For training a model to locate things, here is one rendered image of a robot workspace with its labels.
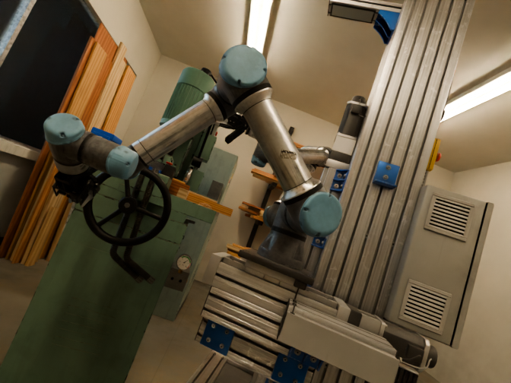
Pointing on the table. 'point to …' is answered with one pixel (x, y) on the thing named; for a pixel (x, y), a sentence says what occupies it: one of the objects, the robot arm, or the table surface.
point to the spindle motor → (187, 92)
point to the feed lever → (200, 152)
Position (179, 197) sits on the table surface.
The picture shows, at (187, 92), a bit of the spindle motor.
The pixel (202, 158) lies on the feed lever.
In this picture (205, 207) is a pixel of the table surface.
